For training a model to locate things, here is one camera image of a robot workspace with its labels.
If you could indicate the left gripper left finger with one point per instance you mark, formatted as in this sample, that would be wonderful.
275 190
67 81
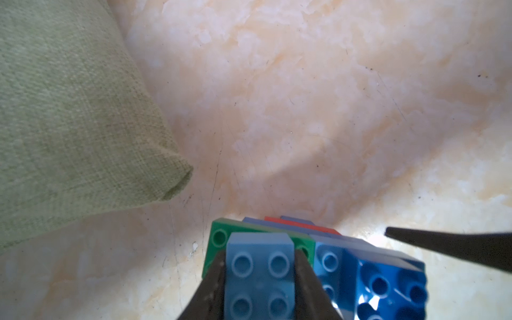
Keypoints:
208 300

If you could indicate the green 2x4 lego brick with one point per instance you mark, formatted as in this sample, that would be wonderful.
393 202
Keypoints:
222 228

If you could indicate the red 2x4 lego brick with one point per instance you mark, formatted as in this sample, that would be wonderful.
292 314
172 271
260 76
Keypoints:
312 227

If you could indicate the small blue 2x2 brick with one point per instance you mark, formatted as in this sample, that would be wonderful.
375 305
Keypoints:
297 220

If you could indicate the green square cushion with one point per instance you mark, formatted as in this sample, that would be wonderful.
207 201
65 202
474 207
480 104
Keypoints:
80 134

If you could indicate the light blue 2x2 brick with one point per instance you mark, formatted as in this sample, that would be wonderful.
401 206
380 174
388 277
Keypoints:
260 276

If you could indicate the blue 2x4 lego brick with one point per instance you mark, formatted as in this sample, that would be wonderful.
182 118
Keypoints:
288 227

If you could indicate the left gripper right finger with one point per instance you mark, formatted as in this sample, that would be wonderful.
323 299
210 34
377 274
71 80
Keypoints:
311 300

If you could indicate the light blue 2x4 brick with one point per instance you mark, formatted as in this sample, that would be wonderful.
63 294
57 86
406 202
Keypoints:
336 261

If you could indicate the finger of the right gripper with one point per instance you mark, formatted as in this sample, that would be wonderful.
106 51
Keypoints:
489 249

